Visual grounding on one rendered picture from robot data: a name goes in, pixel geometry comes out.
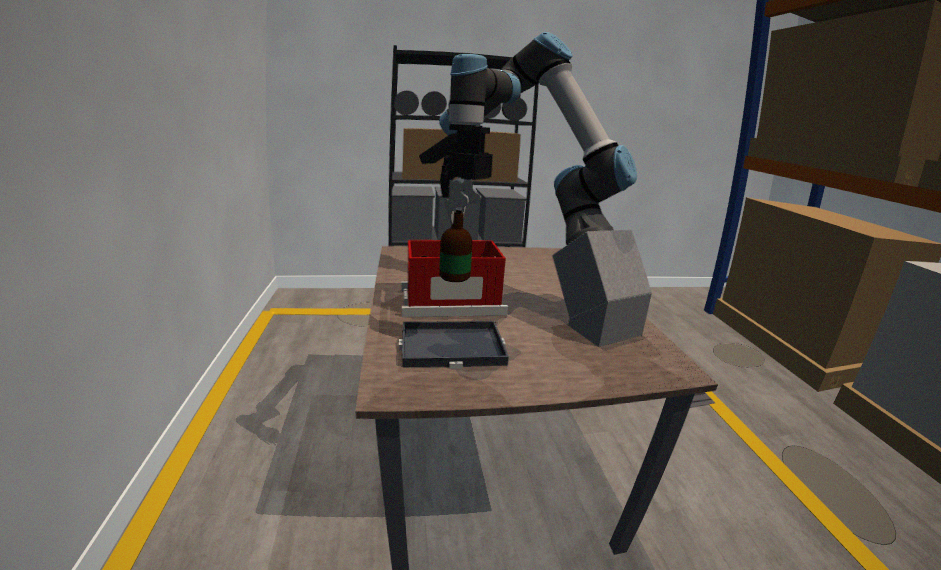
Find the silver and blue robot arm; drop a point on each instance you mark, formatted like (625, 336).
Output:
(609, 170)

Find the red crate with dividers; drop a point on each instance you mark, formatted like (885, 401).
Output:
(427, 288)

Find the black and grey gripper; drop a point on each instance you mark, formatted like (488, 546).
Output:
(459, 192)

